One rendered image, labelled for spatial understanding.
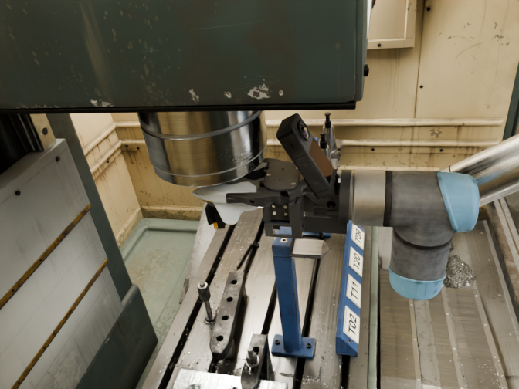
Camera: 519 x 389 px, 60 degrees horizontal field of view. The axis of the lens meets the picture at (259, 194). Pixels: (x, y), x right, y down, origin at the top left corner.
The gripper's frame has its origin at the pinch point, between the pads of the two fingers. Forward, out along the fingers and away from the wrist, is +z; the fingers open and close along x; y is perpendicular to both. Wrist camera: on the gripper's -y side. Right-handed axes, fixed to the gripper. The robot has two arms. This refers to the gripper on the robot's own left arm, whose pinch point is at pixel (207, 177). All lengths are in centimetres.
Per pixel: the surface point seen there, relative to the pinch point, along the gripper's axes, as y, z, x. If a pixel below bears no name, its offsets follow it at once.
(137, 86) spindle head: -18.1, 0.1, -12.5
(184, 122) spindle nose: -12.2, -1.9, -7.9
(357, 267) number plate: 54, -21, 42
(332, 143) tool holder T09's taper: 22, -13, 53
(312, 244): 25.6, -12.3, 17.1
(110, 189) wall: 62, 80, 85
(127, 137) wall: 46, 75, 101
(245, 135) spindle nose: -8.9, -7.7, -4.3
